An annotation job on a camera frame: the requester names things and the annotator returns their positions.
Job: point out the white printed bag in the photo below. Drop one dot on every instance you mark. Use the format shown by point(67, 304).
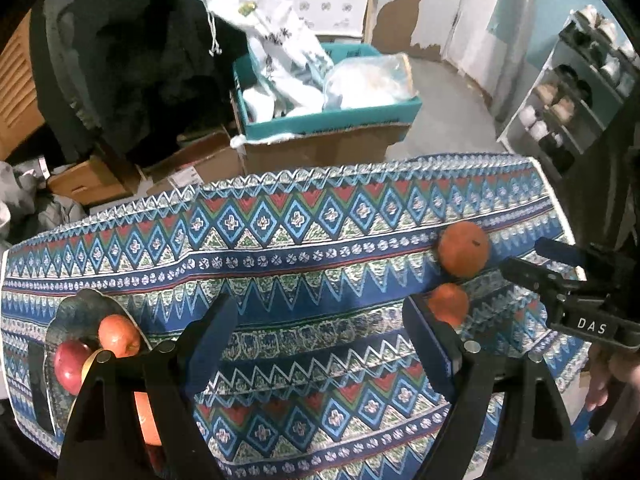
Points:
point(280, 35)

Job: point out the teal box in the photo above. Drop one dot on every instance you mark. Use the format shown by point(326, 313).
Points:
point(330, 120)

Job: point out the small cardboard box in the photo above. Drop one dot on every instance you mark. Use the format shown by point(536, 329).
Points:
point(85, 185)

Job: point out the orange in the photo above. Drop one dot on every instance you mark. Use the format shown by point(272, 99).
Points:
point(119, 335)
point(463, 250)
point(448, 305)
point(147, 420)

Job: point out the flat cardboard box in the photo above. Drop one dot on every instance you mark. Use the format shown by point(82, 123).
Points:
point(205, 165)

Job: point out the large cardboard box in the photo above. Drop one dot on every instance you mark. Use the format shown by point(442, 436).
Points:
point(320, 152)

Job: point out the person's right hand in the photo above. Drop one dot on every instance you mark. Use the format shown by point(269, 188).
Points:
point(597, 385)

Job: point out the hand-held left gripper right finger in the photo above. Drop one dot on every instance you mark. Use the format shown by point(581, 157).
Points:
point(430, 355)

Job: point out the white door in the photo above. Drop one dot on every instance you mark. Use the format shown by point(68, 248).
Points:
point(475, 20)

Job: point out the wooden shelf rack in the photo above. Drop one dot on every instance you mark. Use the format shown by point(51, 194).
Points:
point(371, 0)

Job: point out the clear plastic bag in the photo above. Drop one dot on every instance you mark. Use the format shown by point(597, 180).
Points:
point(367, 80)

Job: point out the grey cloth heap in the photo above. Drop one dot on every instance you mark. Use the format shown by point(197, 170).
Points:
point(30, 200)

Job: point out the red apple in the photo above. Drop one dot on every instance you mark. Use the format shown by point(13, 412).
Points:
point(70, 367)

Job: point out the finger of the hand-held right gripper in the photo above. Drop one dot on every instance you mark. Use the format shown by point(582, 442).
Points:
point(530, 272)
point(555, 250)

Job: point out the wooden louvered door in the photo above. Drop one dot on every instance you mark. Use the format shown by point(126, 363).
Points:
point(17, 95)

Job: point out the white printed box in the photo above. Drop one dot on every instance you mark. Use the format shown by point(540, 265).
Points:
point(330, 5)

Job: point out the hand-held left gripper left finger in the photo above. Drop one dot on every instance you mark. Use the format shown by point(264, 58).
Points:
point(210, 350)

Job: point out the dark hanging clothes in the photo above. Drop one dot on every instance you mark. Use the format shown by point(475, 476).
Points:
point(140, 60)

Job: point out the group of shoes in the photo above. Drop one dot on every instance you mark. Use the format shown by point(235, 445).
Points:
point(562, 105)

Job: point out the shoe rack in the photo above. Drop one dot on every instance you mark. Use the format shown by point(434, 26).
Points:
point(550, 60)

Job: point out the blue patterned tablecloth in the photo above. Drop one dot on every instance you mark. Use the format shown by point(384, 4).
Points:
point(300, 270)

